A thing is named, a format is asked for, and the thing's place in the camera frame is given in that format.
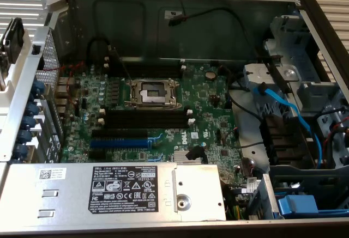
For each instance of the silver power supply unit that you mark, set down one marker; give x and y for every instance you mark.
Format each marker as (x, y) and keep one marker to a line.
(68, 194)

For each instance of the light blue slot latch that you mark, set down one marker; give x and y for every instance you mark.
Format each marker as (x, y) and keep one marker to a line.
(156, 141)
(158, 157)

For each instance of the white sticker label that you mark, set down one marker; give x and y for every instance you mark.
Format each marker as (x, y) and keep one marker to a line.
(173, 13)

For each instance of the thin metal locking lever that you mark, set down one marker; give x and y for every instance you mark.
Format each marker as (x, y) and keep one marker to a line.
(122, 63)

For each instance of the blue card retainer clip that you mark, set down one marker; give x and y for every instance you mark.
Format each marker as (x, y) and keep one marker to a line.
(25, 136)
(34, 109)
(29, 122)
(20, 151)
(38, 88)

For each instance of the round coin cell battery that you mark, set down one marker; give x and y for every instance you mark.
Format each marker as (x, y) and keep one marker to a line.
(210, 74)

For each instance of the large metal port block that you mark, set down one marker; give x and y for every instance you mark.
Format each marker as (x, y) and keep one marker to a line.
(63, 92)

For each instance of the green motherboard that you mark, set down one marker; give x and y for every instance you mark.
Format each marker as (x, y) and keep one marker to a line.
(201, 96)

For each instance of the silver finned heat sink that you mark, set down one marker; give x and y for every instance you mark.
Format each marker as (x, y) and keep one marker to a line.
(180, 157)

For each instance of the blue expansion slot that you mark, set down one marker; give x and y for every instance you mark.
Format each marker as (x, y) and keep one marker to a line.
(120, 143)

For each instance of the short black expansion slot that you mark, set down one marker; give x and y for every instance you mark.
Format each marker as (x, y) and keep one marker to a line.
(96, 155)

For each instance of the black ribbed plastic block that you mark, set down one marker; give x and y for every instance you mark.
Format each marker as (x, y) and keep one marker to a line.
(286, 140)

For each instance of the long black expansion slot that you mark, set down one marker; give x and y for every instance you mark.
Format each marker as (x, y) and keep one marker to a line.
(120, 133)

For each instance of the metal CPU socket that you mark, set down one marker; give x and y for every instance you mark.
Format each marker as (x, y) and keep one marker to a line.
(152, 93)

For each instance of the grey metal PC case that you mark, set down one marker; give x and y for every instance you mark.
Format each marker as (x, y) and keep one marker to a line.
(136, 25)

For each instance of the metal ethernet port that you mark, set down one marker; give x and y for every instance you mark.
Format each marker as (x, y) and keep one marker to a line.
(64, 81)

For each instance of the RAM slot with white latches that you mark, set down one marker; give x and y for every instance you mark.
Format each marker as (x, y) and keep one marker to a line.
(147, 116)
(147, 125)

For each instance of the white parts rack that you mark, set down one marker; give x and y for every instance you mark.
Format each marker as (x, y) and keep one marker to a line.
(6, 102)

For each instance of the grey metal disk bay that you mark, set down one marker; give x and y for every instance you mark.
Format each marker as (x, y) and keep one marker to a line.
(289, 58)

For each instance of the white barcode tag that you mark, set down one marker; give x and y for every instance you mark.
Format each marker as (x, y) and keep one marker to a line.
(251, 185)

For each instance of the blue plastic disk caddy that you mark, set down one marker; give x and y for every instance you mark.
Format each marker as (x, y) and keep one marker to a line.
(297, 204)

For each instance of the metal USB port stack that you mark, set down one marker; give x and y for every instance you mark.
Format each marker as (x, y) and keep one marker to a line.
(61, 110)
(62, 103)

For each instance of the black hard disk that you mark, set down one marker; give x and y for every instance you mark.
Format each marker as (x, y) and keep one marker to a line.
(15, 42)

